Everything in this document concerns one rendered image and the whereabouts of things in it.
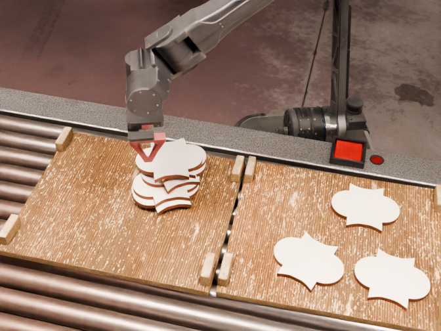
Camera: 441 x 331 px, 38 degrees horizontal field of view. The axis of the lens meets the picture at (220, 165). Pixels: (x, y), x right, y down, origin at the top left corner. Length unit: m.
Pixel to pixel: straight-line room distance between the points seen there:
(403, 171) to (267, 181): 0.31
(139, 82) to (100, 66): 2.24
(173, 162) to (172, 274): 0.24
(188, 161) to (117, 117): 0.30
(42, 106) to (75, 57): 1.80
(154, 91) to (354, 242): 0.49
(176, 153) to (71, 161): 0.24
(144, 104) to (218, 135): 0.44
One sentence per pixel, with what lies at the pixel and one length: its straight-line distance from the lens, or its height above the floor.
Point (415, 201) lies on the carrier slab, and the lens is 1.39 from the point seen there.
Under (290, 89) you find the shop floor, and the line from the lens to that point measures 3.17.
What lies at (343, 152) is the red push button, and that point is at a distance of 1.47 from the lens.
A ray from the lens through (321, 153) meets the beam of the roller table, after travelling 1.48.
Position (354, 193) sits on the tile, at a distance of 1.36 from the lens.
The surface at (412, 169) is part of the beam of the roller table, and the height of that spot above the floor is 0.92.
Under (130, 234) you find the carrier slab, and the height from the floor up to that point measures 0.94.
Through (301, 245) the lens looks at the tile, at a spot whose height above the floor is 0.95.
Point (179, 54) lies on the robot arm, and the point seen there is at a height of 1.28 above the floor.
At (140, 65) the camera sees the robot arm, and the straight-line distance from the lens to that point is 1.12.
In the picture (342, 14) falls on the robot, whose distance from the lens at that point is 2.33.
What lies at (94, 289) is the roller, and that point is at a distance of 1.22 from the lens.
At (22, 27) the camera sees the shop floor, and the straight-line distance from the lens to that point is 3.70.
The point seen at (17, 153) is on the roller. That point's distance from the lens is 1.50.
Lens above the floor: 1.91
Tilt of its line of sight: 44 degrees down
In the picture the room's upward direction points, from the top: 2 degrees clockwise
